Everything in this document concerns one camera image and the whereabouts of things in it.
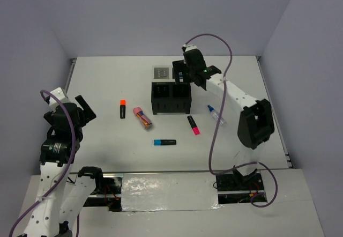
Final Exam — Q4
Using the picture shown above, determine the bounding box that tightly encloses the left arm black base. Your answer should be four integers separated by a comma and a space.
84, 177, 122, 212

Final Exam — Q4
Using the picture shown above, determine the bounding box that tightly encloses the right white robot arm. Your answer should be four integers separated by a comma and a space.
172, 44, 275, 189

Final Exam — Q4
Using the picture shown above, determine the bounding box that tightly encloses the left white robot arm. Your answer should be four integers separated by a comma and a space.
9, 90, 105, 236

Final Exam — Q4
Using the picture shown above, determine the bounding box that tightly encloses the white two-slot organizer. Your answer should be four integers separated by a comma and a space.
152, 65, 175, 83

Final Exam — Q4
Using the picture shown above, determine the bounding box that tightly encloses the black two-slot organizer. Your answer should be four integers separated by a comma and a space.
151, 82, 192, 115

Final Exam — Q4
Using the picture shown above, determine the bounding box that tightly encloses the pink capped black highlighter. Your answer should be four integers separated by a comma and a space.
187, 115, 200, 135

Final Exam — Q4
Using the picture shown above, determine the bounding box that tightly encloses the pink capped tube of clips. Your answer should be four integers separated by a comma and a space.
133, 107, 153, 130

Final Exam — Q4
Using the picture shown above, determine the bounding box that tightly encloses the orange capped black highlighter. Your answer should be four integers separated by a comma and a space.
120, 99, 126, 119

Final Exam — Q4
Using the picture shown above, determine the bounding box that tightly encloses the blue capped black highlighter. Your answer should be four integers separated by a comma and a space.
153, 139, 177, 146

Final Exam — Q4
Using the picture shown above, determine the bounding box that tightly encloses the silver tape sheet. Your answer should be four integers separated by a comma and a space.
121, 173, 220, 212

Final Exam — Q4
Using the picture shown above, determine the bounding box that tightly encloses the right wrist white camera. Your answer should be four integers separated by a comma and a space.
182, 44, 197, 53

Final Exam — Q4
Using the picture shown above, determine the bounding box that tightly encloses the wrist white camera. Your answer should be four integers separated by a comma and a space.
182, 44, 197, 53
48, 87, 70, 112

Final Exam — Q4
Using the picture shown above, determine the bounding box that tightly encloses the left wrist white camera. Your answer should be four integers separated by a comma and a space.
48, 87, 70, 112

